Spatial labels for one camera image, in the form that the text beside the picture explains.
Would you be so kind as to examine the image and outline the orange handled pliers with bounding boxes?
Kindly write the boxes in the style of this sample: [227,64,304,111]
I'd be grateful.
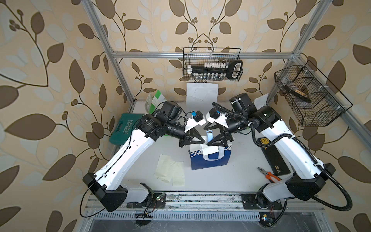
[258,167,281,183]

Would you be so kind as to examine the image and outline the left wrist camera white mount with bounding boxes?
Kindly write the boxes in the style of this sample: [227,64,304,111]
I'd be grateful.
[184,111,206,132]

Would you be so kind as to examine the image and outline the object in right basket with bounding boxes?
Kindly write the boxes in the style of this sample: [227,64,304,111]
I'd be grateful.
[284,85,312,103]

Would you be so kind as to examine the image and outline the green white cool tea bag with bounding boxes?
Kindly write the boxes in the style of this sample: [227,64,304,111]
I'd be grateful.
[148,90,167,114]

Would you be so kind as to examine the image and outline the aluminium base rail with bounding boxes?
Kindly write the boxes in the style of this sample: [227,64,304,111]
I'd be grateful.
[82,191,325,213]

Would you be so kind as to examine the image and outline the white flat bag back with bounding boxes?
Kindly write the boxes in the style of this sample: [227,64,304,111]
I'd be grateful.
[186,83,218,116]

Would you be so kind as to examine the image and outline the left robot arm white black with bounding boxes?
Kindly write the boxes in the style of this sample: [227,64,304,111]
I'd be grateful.
[83,101,206,212]

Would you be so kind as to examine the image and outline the black yellow-labelled device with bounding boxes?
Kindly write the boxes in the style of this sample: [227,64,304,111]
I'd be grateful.
[261,145,291,177]

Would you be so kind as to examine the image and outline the light blue stapler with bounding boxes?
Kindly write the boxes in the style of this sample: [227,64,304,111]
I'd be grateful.
[206,130,214,146]

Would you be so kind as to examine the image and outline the white green bag right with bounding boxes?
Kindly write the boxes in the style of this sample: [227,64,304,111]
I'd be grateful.
[254,94,268,110]

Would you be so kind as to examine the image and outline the wire basket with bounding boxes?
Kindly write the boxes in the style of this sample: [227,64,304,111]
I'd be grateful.
[274,61,353,127]
[182,47,243,82]

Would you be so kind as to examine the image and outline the black socket set holder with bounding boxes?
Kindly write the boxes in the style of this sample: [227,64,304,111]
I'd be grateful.
[185,60,243,81]

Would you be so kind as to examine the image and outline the right wire basket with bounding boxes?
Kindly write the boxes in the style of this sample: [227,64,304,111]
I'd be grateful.
[274,61,353,127]

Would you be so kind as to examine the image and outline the green plastic tool case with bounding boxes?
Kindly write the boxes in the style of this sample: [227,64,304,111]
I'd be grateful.
[109,114,143,146]

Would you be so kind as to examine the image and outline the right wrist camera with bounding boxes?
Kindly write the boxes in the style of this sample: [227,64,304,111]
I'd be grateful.
[206,108,229,128]

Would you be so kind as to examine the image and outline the back wire basket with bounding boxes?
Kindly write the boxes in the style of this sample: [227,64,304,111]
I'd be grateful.
[182,47,243,82]

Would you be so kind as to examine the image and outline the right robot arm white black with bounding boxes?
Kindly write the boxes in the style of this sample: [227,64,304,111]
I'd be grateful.
[206,93,353,211]

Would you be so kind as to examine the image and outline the blue takeaway bag white handles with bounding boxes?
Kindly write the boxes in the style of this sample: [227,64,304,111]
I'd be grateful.
[189,143,232,170]

